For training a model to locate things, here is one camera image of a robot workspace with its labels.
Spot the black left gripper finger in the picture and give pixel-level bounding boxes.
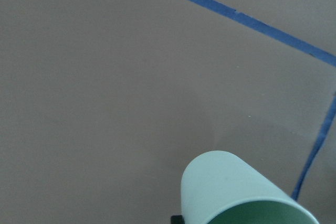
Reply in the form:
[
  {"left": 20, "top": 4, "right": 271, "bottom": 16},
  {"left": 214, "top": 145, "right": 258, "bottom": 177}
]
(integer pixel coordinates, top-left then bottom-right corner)
[{"left": 170, "top": 215, "right": 184, "bottom": 224}]

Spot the pale green cup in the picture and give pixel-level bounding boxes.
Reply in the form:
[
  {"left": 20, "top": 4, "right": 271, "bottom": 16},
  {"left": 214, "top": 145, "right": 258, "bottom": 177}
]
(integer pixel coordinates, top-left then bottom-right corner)
[{"left": 181, "top": 151, "right": 318, "bottom": 223}]

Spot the brown paper table cover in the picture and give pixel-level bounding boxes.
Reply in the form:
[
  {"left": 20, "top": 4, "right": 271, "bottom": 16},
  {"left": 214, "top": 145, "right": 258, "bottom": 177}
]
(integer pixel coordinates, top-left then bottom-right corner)
[{"left": 1, "top": 0, "right": 335, "bottom": 223}]

